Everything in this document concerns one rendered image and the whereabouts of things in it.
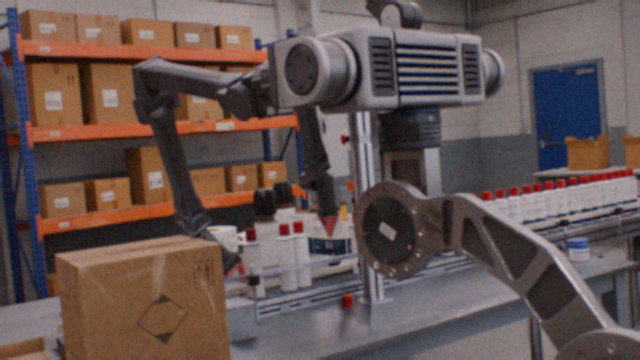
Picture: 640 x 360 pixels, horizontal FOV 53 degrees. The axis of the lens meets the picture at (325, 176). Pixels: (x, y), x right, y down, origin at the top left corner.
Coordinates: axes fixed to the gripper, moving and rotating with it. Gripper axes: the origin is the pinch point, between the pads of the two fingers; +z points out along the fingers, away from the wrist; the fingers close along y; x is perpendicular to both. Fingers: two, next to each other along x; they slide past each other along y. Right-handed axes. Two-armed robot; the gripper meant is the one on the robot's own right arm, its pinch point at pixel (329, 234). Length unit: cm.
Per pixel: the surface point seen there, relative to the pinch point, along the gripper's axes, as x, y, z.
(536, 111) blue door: -450, -682, -41
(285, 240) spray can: 8.3, 21.4, -2.4
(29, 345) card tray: -8, 92, 16
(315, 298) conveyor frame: 11.5, 14.7, 16.2
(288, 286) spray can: 8.2, 21.8, 11.6
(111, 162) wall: -448, -56, -25
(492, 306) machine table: 53, -17, 18
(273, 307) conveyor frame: 11.4, 29.2, 15.8
